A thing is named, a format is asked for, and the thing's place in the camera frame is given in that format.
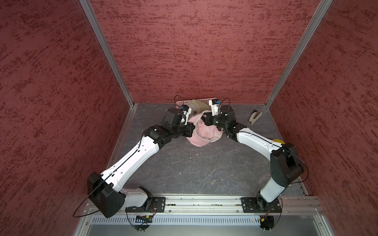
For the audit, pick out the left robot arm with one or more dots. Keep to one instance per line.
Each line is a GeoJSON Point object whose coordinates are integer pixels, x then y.
{"type": "Point", "coordinates": [105, 189]}

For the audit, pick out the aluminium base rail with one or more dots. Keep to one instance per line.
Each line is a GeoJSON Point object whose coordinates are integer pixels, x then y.
{"type": "Point", "coordinates": [184, 204]}

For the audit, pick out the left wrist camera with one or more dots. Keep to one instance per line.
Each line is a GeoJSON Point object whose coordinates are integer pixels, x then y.
{"type": "Point", "coordinates": [186, 112]}

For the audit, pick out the yellow pen cup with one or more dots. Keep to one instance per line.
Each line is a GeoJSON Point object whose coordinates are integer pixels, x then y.
{"type": "Point", "coordinates": [278, 141]}

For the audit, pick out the beige baseball cap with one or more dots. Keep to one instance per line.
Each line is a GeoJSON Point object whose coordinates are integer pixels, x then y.
{"type": "Point", "coordinates": [198, 107]}

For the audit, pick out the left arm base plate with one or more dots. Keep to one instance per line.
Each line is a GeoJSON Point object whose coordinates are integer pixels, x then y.
{"type": "Point", "coordinates": [152, 205]}

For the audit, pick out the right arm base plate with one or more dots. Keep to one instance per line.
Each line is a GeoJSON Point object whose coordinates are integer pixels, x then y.
{"type": "Point", "coordinates": [251, 205]}

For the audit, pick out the pink baseball cap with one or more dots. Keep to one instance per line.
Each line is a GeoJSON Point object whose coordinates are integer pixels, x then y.
{"type": "Point", "coordinates": [202, 134]}

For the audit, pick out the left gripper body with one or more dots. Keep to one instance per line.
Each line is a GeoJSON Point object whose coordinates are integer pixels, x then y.
{"type": "Point", "coordinates": [186, 130]}

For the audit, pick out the pink plastic basket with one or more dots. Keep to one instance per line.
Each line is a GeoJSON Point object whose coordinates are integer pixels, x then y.
{"type": "Point", "coordinates": [204, 100]}

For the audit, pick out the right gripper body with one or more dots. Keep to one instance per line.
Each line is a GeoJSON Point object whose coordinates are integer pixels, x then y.
{"type": "Point", "coordinates": [216, 120]}

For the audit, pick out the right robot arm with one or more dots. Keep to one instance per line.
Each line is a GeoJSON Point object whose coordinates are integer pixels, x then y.
{"type": "Point", "coordinates": [285, 164]}

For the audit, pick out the stapler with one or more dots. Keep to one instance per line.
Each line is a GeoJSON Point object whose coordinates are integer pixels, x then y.
{"type": "Point", "coordinates": [254, 117]}

